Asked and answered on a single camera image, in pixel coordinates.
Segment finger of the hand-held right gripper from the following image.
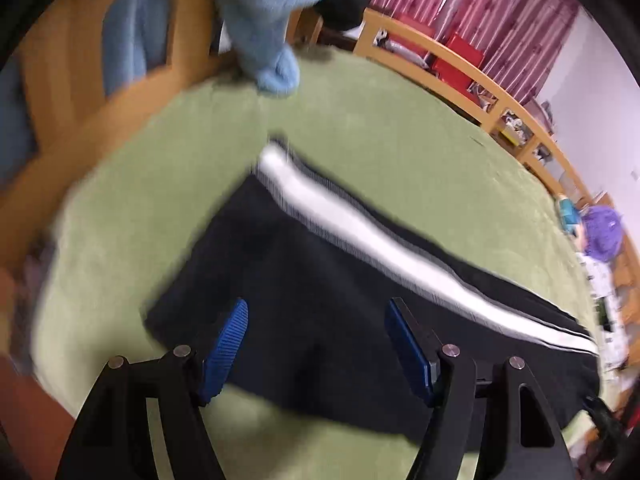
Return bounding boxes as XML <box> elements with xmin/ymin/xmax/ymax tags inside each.
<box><xmin>582</xmin><ymin>395</ymin><xmax>628</xmax><ymax>461</ymax></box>

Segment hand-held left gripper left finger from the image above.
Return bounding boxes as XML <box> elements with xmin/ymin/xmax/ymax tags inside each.
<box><xmin>55</xmin><ymin>297</ymin><xmax>249</xmax><ymax>480</ymax></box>

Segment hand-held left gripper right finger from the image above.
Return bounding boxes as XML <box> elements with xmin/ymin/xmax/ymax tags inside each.
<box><xmin>384</xmin><ymin>297</ymin><xmax>576</xmax><ymax>480</ymax></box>

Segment black pants with white stripe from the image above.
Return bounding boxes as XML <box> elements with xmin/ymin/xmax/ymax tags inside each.
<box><xmin>145</xmin><ymin>137</ymin><xmax>603</xmax><ymax>446</ymax></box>

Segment white floral pillow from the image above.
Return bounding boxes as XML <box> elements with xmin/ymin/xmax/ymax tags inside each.
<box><xmin>575</xmin><ymin>252</ymin><xmax>616</xmax><ymax>311</ymax></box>

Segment purple plush toy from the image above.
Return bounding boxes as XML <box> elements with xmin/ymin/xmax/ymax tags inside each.
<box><xmin>582</xmin><ymin>205</ymin><xmax>626</xmax><ymax>263</ymax></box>

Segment colourful geometric pillow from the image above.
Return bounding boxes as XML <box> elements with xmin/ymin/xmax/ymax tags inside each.
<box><xmin>557</xmin><ymin>195</ymin><xmax>583</xmax><ymax>236</ymax></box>

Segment green fleece blanket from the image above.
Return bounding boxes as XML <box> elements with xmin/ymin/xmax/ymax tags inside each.
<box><xmin>32</xmin><ymin>50</ymin><xmax>608</xmax><ymax>480</ymax></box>

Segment red chair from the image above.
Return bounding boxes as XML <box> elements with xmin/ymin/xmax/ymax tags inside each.
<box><xmin>432</xmin><ymin>34</ymin><xmax>485</xmax><ymax>96</ymax></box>
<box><xmin>395</xmin><ymin>14</ymin><xmax>433</xmax><ymax>61</ymax></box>

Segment light blue fleece robe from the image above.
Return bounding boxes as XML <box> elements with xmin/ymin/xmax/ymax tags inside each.
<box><xmin>0</xmin><ymin>0</ymin><xmax>333</xmax><ymax>186</ymax></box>

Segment red floral curtains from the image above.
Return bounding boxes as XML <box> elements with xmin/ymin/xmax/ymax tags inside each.
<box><xmin>347</xmin><ymin>0</ymin><xmax>581</xmax><ymax>106</ymax></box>

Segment wooden bed frame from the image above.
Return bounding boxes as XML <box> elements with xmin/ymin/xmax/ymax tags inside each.
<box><xmin>0</xmin><ymin>0</ymin><xmax>636</xmax><ymax>396</ymax></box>

